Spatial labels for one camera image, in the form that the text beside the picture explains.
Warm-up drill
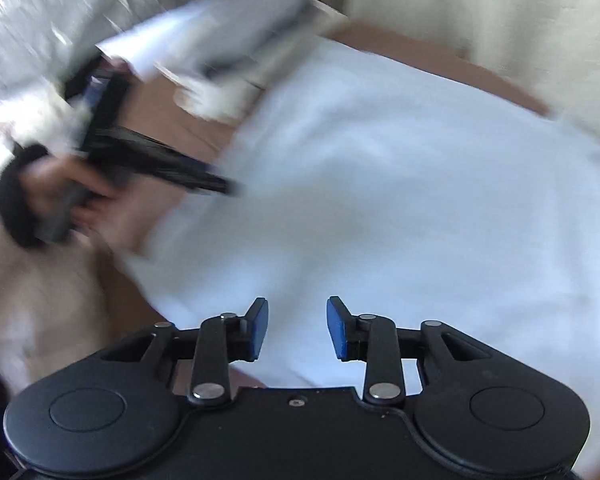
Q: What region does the light blue hoodie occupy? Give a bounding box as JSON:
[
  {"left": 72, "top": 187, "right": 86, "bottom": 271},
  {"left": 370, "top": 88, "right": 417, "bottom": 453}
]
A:
[{"left": 112, "top": 37, "right": 600, "bottom": 391}]

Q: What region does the silver patterned quilt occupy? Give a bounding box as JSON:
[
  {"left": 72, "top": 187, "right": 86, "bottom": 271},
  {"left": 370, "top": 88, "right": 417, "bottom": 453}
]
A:
[{"left": 0, "top": 0, "right": 151, "bottom": 111}]

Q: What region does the black wrist cuff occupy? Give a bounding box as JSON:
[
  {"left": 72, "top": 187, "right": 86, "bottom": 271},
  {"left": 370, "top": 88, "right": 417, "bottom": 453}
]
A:
[{"left": 0, "top": 144, "right": 53, "bottom": 250}]

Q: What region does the person's left hand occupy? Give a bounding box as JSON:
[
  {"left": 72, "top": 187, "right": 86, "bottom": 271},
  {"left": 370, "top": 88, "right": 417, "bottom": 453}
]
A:
[{"left": 22, "top": 157, "right": 173, "bottom": 258}]

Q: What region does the white folded garment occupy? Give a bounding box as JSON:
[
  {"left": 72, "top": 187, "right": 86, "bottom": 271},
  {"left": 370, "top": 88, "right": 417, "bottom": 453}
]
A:
[{"left": 96, "top": 0, "right": 216, "bottom": 83}]

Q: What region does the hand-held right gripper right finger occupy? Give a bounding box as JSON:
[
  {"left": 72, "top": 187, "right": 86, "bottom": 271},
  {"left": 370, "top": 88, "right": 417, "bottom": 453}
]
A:
[{"left": 326, "top": 296, "right": 492, "bottom": 405}]

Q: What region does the grey ribbed sweater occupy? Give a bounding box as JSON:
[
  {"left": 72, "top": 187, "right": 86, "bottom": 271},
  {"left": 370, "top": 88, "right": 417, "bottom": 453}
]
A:
[{"left": 192, "top": 0, "right": 346, "bottom": 83}]

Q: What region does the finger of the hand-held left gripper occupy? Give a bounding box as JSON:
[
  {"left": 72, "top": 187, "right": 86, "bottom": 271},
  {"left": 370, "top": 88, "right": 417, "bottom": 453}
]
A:
[{"left": 122, "top": 127, "right": 243, "bottom": 198}]

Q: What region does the cream fleece garment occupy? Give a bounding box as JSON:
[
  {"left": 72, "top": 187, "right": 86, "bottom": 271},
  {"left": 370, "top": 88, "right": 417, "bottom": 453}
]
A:
[{"left": 172, "top": 72, "right": 266, "bottom": 123}]

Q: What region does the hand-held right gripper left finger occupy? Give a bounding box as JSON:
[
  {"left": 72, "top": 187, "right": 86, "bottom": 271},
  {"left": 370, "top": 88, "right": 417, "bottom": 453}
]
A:
[{"left": 99, "top": 297, "right": 271, "bottom": 407}]

